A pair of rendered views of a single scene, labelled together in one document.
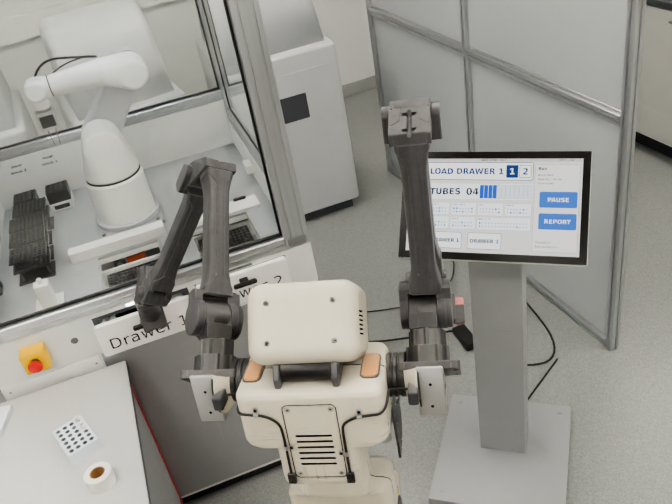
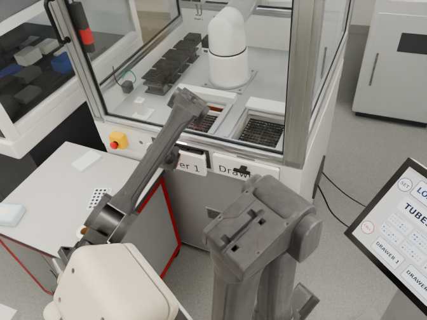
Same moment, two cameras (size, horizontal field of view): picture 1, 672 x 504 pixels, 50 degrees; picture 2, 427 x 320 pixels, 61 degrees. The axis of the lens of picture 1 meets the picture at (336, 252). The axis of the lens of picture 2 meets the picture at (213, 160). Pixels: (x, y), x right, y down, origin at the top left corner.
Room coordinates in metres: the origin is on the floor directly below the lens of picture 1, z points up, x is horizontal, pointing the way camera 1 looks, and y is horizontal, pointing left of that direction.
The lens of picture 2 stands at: (0.98, -0.32, 1.97)
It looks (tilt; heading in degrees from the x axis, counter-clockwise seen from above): 44 degrees down; 43
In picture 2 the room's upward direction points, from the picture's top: 7 degrees counter-clockwise
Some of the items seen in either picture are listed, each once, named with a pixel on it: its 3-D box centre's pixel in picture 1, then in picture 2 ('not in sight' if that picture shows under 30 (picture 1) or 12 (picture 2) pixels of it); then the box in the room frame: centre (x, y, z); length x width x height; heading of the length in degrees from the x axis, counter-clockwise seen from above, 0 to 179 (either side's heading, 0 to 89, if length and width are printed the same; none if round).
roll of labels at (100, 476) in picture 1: (99, 477); (86, 233); (1.26, 0.69, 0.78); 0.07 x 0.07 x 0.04
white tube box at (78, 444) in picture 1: (77, 439); (100, 200); (1.41, 0.78, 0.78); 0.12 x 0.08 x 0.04; 34
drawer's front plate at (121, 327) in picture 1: (147, 325); (176, 159); (1.73, 0.60, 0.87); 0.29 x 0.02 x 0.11; 104
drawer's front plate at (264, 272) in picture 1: (244, 285); (244, 170); (1.84, 0.30, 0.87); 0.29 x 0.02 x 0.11; 104
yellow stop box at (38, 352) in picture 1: (35, 359); (118, 140); (1.67, 0.92, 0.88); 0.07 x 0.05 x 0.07; 104
